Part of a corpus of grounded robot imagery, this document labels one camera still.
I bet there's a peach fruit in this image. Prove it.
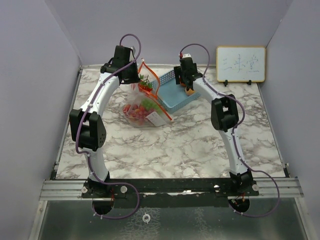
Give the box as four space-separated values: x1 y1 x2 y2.
185 87 195 96

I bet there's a red strawberry bunch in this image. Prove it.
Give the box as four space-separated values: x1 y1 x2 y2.
122 104 133 118

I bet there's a green grape bunch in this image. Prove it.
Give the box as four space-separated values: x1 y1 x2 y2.
140 98 161 112

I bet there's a clear zip bag orange zipper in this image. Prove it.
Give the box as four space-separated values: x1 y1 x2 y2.
122 94 173 128

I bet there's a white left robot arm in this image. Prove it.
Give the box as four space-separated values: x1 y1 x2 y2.
69 45 139 198

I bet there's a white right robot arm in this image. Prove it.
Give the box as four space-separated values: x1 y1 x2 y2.
173 54 253 196

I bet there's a blue plastic basket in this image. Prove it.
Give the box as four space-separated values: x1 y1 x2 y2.
152 70 200 114

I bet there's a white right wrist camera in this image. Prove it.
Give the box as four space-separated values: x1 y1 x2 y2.
179 52 192 59

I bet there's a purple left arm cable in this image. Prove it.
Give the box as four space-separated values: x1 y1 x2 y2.
74 33 142 187

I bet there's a small whiteboard wooden frame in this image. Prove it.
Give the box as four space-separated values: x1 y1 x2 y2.
216 46 266 83

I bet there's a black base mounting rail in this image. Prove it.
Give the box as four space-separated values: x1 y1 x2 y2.
81 178 259 209

